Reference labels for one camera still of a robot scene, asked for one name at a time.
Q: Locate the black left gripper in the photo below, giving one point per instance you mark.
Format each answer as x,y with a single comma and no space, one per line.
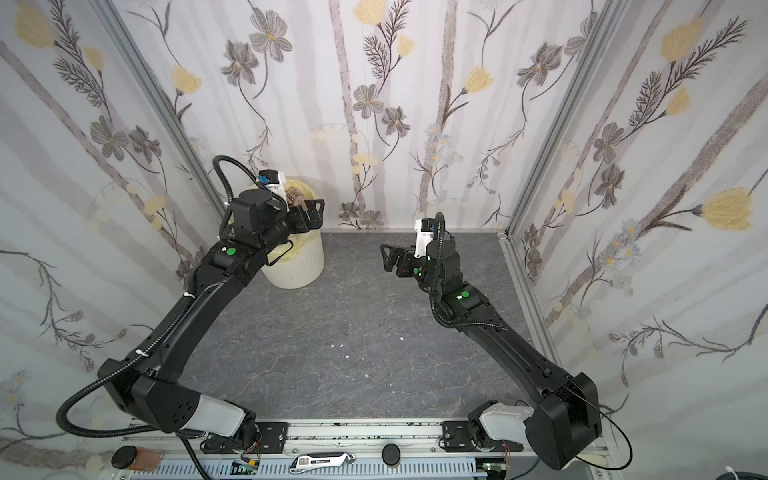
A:
308,215

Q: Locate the aluminium mounting rail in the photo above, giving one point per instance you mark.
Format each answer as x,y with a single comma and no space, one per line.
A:
431,448

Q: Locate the white bin with yellow liner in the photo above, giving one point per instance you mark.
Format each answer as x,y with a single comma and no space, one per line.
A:
302,260

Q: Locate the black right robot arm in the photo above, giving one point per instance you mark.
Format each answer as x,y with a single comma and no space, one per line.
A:
565,418

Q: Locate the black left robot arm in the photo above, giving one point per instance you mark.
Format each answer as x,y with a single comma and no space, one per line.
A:
145,383

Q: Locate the black round knob left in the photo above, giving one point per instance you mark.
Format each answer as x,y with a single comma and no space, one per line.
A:
124,457

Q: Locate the black round knob centre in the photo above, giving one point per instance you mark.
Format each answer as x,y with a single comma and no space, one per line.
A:
391,455

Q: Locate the black round knob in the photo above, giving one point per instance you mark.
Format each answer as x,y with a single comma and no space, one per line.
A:
124,457
391,455

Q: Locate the red orange tea bottle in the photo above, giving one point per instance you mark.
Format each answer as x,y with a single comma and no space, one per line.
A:
295,195

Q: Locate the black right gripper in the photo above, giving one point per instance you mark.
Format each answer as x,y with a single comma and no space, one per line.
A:
402,261

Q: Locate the silver adjustable wrench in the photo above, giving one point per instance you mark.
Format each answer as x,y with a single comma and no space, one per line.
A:
314,461

